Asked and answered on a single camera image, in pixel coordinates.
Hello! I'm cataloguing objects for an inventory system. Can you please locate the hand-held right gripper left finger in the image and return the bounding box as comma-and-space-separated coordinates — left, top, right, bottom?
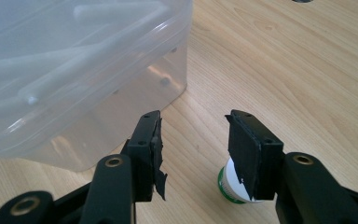
120, 110, 169, 203

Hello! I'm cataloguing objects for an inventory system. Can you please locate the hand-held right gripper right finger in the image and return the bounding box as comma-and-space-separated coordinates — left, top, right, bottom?
225, 109, 285, 201

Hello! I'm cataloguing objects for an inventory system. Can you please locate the clear plastic storage box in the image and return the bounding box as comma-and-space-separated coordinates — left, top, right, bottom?
0, 0, 194, 173

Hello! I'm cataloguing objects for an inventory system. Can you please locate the small white green-label bottle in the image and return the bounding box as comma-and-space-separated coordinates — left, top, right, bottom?
217, 157, 262, 204

